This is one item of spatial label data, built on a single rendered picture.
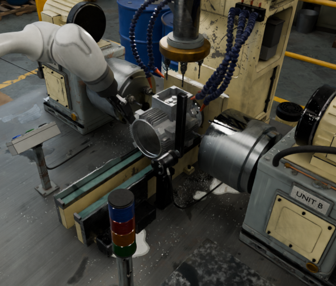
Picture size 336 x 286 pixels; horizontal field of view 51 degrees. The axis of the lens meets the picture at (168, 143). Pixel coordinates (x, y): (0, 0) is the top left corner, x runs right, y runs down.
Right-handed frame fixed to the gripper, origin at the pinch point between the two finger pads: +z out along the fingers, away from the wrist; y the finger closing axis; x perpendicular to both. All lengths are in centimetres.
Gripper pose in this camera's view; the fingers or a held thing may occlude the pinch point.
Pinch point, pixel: (128, 116)
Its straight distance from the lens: 127.1
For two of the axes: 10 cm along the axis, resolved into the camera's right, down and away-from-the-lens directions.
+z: 3.1, 4.7, 8.3
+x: -5.9, 7.8, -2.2
